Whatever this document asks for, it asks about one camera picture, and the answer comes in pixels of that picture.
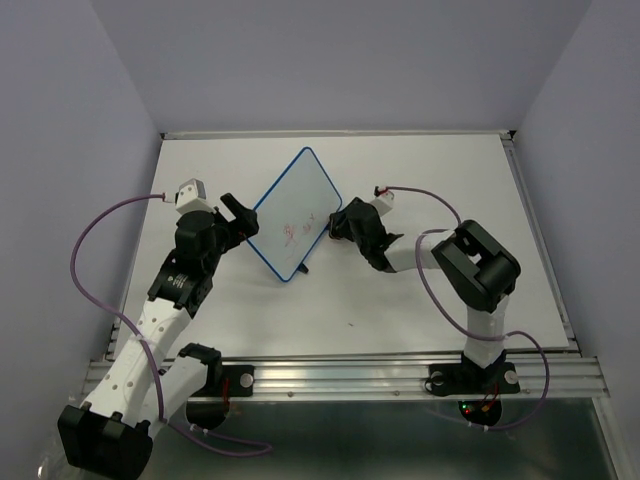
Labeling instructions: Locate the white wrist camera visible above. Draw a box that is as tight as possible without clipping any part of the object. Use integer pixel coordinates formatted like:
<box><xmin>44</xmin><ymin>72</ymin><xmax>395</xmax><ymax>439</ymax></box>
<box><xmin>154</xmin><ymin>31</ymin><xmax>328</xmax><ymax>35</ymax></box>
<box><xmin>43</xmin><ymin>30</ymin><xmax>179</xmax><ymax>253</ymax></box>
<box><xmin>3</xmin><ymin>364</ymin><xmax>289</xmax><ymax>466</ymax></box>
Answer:
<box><xmin>163</xmin><ymin>178</ymin><xmax>213</xmax><ymax>215</ymax></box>
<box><xmin>370</xmin><ymin>186</ymin><xmax>395</xmax><ymax>217</ymax></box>

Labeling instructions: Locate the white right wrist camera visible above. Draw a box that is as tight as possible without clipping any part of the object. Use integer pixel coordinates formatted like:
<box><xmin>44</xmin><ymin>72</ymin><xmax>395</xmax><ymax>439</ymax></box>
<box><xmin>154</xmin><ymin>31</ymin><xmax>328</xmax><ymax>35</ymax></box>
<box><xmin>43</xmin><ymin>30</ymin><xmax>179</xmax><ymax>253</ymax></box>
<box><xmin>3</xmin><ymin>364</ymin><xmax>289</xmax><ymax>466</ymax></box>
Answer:
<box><xmin>370</xmin><ymin>186</ymin><xmax>395</xmax><ymax>217</ymax></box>

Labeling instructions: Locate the blue-edged small whiteboard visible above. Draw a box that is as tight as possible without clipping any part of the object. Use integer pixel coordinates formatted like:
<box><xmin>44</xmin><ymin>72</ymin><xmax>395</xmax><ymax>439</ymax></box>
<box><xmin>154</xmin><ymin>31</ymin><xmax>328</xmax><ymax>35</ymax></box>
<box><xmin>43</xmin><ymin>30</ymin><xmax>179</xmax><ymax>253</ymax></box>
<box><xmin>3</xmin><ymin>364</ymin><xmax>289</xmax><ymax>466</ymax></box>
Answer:
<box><xmin>248</xmin><ymin>146</ymin><xmax>343</xmax><ymax>282</ymax></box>

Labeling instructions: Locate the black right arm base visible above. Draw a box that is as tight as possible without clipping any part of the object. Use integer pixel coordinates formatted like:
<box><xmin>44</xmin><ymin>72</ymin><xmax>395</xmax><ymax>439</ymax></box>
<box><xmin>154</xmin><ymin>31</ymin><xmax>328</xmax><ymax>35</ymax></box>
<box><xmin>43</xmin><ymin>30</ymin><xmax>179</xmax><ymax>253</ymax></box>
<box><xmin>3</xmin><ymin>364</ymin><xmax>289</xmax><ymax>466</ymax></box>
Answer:
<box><xmin>423</xmin><ymin>350</ymin><xmax>521</xmax><ymax>431</ymax></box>

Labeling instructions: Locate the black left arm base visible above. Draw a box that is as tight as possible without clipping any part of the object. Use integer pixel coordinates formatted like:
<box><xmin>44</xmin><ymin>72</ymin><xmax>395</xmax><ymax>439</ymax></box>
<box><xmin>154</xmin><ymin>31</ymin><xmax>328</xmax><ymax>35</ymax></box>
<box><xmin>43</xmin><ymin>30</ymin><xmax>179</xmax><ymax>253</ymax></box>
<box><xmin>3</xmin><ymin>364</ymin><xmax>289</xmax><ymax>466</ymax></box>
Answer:
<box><xmin>177</xmin><ymin>343</ymin><xmax>255</xmax><ymax>430</ymax></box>

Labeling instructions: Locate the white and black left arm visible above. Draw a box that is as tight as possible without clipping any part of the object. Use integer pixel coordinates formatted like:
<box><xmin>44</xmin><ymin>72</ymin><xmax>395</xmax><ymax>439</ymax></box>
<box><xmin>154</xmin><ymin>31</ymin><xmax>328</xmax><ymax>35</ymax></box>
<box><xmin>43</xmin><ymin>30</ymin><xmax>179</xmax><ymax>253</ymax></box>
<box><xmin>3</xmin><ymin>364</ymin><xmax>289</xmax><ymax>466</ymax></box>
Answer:
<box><xmin>57</xmin><ymin>192</ymin><xmax>259</xmax><ymax>479</ymax></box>

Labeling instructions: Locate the aluminium front mounting rail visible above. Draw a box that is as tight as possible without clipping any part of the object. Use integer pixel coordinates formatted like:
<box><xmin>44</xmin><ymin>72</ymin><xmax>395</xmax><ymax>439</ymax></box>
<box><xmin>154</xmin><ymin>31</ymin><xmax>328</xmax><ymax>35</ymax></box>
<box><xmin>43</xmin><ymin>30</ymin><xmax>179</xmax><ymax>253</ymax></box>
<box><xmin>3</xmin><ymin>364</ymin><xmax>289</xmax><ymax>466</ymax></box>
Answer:
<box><xmin>82</xmin><ymin>354</ymin><xmax>611</xmax><ymax>401</ymax></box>

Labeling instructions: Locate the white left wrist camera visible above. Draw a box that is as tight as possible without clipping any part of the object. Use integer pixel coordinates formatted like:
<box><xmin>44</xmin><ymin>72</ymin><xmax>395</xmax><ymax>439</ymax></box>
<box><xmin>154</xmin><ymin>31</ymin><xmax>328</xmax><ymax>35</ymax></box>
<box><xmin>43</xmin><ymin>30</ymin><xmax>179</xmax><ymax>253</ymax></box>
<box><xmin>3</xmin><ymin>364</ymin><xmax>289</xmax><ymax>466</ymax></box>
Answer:
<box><xmin>163</xmin><ymin>178</ymin><xmax>213</xmax><ymax>215</ymax></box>

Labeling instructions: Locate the white table edge rail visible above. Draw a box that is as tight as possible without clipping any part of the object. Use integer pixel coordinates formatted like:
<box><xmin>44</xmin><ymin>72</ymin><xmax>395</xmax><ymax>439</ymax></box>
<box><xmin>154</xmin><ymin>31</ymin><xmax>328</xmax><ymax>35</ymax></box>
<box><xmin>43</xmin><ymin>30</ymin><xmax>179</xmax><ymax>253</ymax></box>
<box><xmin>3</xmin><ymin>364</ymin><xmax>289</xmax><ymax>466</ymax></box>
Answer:
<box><xmin>160</xmin><ymin>129</ymin><xmax>517</xmax><ymax>141</ymax></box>

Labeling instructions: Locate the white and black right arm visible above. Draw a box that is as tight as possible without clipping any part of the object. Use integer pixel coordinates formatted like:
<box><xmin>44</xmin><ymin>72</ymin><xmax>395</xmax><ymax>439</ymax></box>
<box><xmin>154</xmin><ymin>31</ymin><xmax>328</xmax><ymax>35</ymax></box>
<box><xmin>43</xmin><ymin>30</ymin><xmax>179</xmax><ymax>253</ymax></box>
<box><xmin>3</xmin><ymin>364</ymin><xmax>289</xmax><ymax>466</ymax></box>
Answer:
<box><xmin>328</xmin><ymin>188</ymin><xmax>521</xmax><ymax>390</ymax></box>

